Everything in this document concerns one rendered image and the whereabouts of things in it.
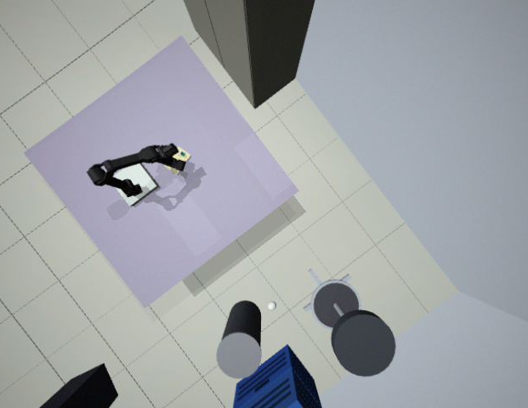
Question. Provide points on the pale yellow board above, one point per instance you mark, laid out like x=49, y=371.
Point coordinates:
x=182, y=155

